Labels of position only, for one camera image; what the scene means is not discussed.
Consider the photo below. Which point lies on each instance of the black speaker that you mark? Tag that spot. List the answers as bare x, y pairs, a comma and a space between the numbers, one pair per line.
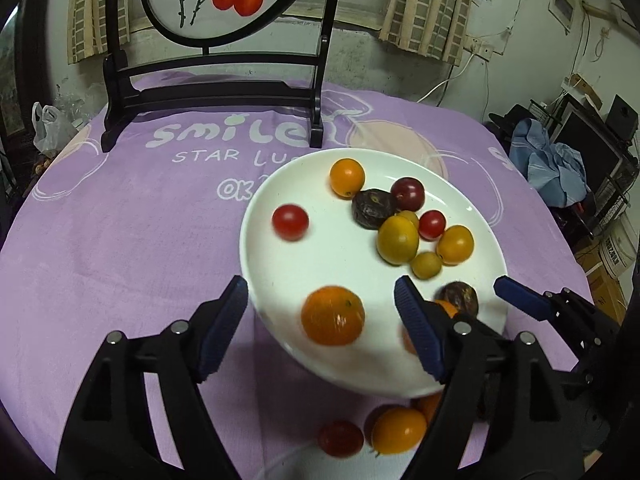
622, 115

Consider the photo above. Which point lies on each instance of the orange cherry tomato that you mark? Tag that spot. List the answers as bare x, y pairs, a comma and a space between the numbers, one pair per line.
455, 244
347, 177
398, 430

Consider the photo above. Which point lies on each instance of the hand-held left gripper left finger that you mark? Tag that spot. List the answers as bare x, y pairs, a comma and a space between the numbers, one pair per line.
222, 330

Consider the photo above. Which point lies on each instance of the cardboard box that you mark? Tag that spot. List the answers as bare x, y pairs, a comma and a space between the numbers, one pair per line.
600, 285

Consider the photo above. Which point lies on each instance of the white plastic bag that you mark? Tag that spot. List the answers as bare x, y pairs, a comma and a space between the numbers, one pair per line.
50, 125

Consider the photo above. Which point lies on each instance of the white bucket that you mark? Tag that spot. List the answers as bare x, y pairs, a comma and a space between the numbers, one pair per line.
617, 252

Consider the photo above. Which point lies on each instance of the dark wrinkled passion fruit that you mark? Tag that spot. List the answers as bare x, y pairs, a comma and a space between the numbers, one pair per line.
372, 207

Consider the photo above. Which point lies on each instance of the round painted table screen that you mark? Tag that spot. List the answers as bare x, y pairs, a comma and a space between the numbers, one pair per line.
165, 10

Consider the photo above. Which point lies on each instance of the white wall outlet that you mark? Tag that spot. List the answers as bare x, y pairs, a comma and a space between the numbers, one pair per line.
484, 50

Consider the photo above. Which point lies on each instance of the white oval plate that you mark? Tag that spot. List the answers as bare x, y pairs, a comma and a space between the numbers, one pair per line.
320, 260

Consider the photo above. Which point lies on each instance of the checked beige curtain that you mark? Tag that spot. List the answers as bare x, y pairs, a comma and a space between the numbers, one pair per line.
425, 10
95, 10

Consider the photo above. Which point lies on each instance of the purple printed tablecloth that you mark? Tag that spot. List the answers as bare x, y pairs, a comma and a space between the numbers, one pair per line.
125, 260

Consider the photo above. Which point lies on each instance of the dark cloth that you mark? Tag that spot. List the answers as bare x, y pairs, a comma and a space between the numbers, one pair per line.
505, 119

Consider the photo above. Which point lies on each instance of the blue cloth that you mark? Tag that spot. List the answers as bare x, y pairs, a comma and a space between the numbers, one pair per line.
555, 170

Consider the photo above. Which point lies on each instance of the yellow-green tomato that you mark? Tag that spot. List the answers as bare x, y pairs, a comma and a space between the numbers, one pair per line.
398, 239

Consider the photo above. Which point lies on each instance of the mandarin orange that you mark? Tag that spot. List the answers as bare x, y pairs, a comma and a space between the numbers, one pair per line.
446, 308
332, 315
431, 406

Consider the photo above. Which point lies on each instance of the white wall box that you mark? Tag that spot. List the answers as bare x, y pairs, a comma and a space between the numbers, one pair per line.
562, 7

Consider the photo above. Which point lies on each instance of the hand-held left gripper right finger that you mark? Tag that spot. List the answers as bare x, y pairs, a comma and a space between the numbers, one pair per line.
420, 330

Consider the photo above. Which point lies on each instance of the black monitor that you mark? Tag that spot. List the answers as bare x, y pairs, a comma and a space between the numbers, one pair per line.
590, 145

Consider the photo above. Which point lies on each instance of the dark red cherry tomato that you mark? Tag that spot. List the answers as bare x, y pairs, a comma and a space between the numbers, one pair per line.
407, 193

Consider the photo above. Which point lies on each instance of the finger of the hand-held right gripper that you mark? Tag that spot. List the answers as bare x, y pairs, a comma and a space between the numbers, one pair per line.
520, 297

